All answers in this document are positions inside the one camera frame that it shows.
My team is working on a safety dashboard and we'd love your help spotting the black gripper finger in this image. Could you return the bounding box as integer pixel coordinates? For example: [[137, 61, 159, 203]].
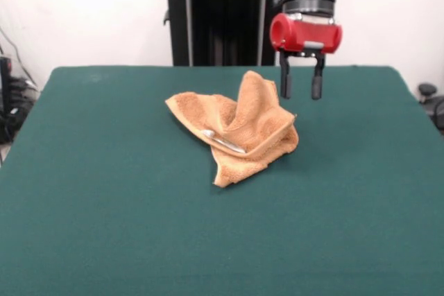
[[311, 53, 326, 101], [279, 49, 293, 99]]

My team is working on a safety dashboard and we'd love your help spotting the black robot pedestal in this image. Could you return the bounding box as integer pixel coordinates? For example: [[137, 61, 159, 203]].
[[152, 0, 284, 67]]

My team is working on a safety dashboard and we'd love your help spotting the black bag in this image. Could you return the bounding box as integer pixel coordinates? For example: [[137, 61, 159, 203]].
[[0, 105, 29, 145]]

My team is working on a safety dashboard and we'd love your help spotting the grey cable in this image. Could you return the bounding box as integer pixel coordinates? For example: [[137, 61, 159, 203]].
[[0, 27, 39, 92]]

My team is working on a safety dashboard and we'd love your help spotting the black office chair base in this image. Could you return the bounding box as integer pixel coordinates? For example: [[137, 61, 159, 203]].
[[418, 82, 444, 124]]

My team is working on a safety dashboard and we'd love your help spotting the orange terry towel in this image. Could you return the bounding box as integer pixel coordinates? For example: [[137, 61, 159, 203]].
[[164, 70, 299, 189]]

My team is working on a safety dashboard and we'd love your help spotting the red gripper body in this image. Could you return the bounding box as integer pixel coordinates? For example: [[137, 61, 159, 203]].
[[270, 13, 343, 58]]

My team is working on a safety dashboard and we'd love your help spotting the black electronics box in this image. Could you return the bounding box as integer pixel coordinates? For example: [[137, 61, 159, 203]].
[[0, 55, 14, 113]]

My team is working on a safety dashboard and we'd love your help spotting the dark green table cloth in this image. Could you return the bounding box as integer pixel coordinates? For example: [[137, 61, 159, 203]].
[[0, 65, 444, 296]]

